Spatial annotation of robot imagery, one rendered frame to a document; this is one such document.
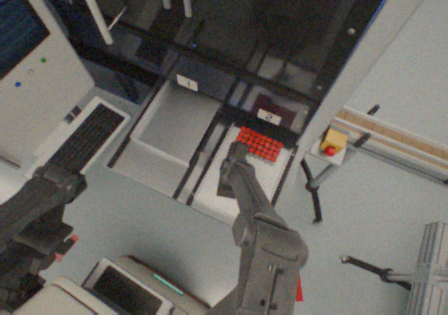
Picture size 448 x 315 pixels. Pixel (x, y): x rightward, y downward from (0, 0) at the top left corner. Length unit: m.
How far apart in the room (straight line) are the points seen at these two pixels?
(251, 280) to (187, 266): 1.59
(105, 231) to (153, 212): 0.32
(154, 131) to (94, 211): 1.04
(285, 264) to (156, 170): 0.84
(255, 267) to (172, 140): 0.88
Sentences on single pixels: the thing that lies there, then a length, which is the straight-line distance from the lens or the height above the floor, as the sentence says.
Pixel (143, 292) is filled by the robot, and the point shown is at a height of 1.04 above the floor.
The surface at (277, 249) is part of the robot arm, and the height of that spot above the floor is 1.56.
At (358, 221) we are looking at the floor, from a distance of 2.25.
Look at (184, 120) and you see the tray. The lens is 1.29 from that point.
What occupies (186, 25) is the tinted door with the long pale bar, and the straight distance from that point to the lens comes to 0.99.
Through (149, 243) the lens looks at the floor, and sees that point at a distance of 2.08.
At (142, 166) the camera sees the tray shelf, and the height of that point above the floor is 0.88.
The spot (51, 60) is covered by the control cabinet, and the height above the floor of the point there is 1.08.
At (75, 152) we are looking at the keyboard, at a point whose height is 0.83.
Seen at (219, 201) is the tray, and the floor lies 0.88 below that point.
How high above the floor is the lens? 2.03
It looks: 68 degrees down
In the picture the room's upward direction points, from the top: 3 degrees clockwise
